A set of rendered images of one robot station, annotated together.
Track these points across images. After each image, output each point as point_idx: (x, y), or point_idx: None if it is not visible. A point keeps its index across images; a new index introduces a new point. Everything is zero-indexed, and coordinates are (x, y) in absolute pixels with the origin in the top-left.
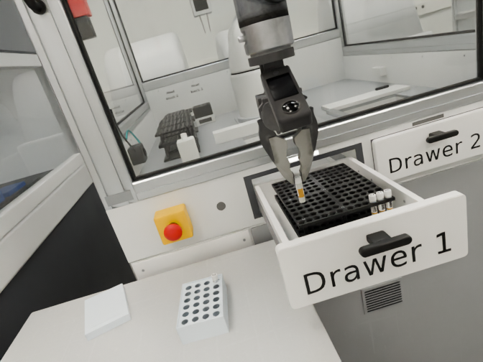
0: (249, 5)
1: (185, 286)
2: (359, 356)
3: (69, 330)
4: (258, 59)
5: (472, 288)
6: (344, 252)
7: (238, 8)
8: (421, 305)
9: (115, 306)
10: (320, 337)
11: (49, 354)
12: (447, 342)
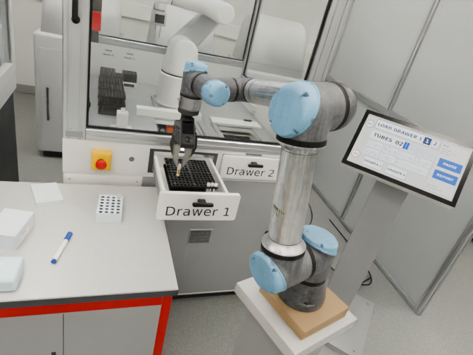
0: (187, 91)
1: (101, 195)
2: (174, 266)
3: (21, 198)
4: (182, 111)
5: (246, 246)
6: (186, 203)
7: (182, 88)
8: (217, 247)
9: (53, 194)
10: (163, 234)
11: (11, 207)
12: (224, 272)
